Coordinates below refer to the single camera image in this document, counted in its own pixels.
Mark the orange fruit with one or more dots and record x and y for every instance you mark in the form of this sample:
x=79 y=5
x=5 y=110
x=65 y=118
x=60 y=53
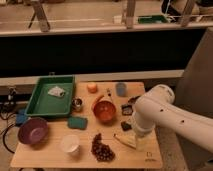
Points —
x=92 y=87

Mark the small black square box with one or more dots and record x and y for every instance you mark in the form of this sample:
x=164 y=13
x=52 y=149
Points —
x=127 y=109

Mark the green plastic tray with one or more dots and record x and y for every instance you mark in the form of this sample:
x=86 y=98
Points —
x=42 y=104

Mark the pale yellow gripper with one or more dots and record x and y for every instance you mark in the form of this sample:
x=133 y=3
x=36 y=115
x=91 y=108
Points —
x=141 y=143

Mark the blue box beside table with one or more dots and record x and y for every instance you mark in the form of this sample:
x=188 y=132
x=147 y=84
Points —
x=21 y=117

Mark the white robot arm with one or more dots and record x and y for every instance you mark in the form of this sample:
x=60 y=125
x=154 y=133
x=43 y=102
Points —
x=155 y=107

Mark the small metal cup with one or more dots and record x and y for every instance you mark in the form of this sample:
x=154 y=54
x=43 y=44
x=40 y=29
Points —
x=77 y=104

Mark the green bin in background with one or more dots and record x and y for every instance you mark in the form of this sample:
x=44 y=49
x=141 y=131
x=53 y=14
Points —
x=152 y=19

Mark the white paper cup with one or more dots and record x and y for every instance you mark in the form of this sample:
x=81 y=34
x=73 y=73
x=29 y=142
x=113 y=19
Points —
x=70 y=144

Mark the purple plastic bowl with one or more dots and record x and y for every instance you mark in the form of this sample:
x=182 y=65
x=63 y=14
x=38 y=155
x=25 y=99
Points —
x=33 y=131

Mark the black rectangular block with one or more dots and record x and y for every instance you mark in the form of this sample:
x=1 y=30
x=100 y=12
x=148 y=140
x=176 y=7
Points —
x=125 y=126

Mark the dark red grape bunch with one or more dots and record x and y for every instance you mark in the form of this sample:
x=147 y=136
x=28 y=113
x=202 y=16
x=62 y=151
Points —
x=101 y=151

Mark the green sponge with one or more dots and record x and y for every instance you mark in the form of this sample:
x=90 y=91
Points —
x=77 y=123

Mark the crumpled white cloth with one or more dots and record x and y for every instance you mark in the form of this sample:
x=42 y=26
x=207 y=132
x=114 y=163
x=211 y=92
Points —
x=56 y=92

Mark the orange bowl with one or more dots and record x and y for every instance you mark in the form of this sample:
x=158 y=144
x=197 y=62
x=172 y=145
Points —
x=104 y=111

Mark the yellow banana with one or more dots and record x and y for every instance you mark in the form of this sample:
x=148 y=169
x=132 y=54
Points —
x=128 y=140

